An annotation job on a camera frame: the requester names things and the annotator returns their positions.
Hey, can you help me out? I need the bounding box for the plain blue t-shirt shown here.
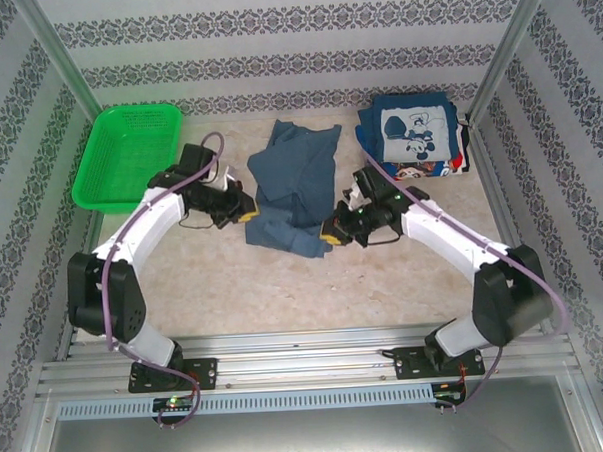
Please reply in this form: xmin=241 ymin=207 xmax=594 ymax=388
xmin=240 ymin=115 xmax=349 ymax=263

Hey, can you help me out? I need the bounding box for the folded colourful print t-shirt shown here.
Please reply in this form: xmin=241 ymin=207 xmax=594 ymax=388
xmin=381 ymin=157 xmax=474 ymax=181

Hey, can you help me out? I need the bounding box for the folded royal blue t-shirt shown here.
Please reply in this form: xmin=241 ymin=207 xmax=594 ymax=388
xmin=354 ymin=123 xmax=383 ymax=168

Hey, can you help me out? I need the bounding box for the green plastic basket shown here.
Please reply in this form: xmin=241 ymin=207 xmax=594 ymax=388
xmin=68 ymin=101 xmax=189 ymax=217

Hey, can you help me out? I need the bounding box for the folded navy cartoon print t-shirt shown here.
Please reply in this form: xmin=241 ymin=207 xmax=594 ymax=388
xmin=358 ymin=89 xmax=463 ymax=167

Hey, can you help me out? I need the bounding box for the right small circuit board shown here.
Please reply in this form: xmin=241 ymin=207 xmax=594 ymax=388
xmin=435 ymin=386 xmax=465 ymax=406

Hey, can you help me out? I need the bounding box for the small circuit board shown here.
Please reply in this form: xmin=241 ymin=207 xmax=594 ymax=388
xmin=435 ymin=386 xmax=465 ymax=406
xmin=152 ymin=396 xmax=195 ymax=413

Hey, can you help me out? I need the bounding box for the grey metal front panel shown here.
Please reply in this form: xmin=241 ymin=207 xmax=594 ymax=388
xmin=36 ymin=372 xmax=603 ymax=452

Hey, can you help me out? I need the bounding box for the left small circuit board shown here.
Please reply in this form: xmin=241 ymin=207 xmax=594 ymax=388
xmin=152 ymin=396 xmax=195 ymax=413

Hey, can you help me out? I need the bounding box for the right thin black wrist cable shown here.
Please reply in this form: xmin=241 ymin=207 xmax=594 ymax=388
xmin=366 ymin=228 xmax=403 ymax=249

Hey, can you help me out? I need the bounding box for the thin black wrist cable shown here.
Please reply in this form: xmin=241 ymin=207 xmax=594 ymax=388
xmin=366 ymin=228 xmax=403 ymax=249
xmin=177 ymin=216 xmax=216 ymax=232

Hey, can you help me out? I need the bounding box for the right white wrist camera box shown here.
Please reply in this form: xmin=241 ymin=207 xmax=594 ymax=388
xmin=342 ymin=180 xmax=365 ymax=211

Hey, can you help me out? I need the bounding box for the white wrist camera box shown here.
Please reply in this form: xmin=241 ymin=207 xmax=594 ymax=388
xmin=209 ymin=162 xmax=242 ymax=192
xmin=342 ymin=180 xmax=365 ymax=211

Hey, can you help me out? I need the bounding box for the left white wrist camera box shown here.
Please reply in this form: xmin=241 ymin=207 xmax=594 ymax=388
xmin=209 ymin=162 xmax=242 ymax=192

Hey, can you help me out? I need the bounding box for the left thin black wrist cable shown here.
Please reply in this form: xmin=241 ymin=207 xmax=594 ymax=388
xmin=177 ymin=216 xmax=216 ymax=232

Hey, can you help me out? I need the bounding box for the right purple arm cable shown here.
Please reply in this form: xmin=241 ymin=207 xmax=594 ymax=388
xmin=361 ymin=142 xmax=574 ymax=417

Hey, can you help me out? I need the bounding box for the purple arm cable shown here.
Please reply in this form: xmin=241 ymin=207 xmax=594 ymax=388
xmin=361 ymin=142 xmax=574 ymax=417
xmin=96 ymin=132 xmax=237 ymax=432

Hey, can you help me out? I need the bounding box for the aluminium front rail frame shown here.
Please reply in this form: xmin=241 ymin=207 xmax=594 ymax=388
xmin=33 ymin=316 xmax=579 ymax=399

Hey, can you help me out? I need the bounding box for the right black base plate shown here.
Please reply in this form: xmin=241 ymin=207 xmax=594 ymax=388
xmin=392 ymin=345 xmax=487 ymax=382

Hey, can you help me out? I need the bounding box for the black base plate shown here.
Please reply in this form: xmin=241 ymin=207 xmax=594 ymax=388
xmin=392 ymin=345 xmax=487 ymax=382
xmin=126 ymin=357 xmax=220 ymax=394

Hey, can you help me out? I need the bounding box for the slotted grey cable duct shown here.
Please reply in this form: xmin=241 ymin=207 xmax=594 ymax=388
xmin=56 ymin=383 xmax=435 ymax=422

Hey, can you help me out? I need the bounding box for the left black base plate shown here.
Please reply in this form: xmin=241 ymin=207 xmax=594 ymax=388
xmin=126 ymin=357 xmax=220 ymax=394

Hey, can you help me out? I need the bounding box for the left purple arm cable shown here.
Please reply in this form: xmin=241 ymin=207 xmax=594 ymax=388
xmin=96 ymin=132 xmax=237 ymax=432

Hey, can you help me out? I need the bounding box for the aluminium corner post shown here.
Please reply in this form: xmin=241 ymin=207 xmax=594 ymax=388
xmin=13 ymin=0 xmax=103 ymax=122
xmin=464 ymin=0 xmax=561 ymax=125

